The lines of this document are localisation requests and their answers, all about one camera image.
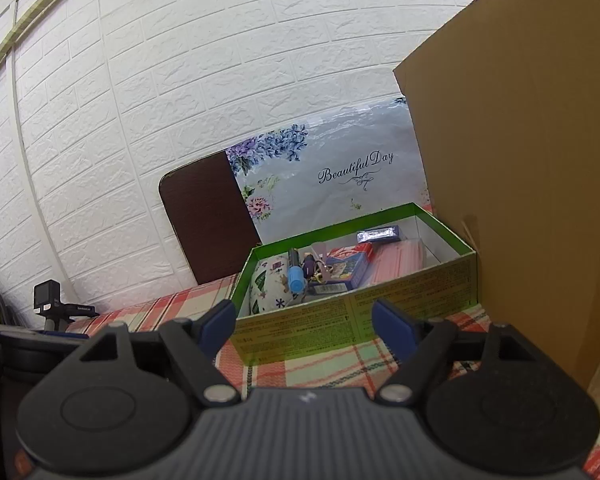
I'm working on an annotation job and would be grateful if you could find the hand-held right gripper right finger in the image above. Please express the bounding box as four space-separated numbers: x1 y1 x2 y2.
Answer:
371 299 543 407

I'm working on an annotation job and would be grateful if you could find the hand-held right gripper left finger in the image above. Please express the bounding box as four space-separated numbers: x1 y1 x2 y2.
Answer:
75 299 241 407

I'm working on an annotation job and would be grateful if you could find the green cardboard box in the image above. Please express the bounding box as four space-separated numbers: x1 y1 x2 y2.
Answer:
228 202 479 367

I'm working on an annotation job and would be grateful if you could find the floral fabric pouch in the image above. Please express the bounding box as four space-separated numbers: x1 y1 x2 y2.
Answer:
250 254 306 317

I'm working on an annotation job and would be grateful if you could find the pink face mask pack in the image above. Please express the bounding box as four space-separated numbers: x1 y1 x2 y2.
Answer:
367 237 427 288

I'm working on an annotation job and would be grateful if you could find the blue printed card box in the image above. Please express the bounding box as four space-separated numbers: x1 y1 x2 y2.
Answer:
324 242 376 291

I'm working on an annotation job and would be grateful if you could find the marker with blue cap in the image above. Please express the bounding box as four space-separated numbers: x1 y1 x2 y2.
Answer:
287 247 309 295

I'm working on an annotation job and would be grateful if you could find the metal key ring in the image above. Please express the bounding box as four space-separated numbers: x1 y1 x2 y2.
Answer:
310 241 332 282

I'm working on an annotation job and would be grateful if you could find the plaid tablecloth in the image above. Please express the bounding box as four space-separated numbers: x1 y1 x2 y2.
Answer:
65 275 600 480

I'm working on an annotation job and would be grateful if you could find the dark brown board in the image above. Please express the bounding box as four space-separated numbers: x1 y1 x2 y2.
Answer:
158 151 264 286

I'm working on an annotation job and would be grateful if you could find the floral plastic bag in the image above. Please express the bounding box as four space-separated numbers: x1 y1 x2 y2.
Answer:
225 95 432 247

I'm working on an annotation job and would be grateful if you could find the brown cardboard sheet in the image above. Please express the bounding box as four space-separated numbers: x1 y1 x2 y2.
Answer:
393 0 600 392

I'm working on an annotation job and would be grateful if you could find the white wall conduit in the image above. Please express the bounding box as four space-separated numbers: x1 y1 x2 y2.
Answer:
9 0 83 306

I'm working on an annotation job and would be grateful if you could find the gold wall trim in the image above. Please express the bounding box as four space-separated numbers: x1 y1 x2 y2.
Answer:
0 0 111 92

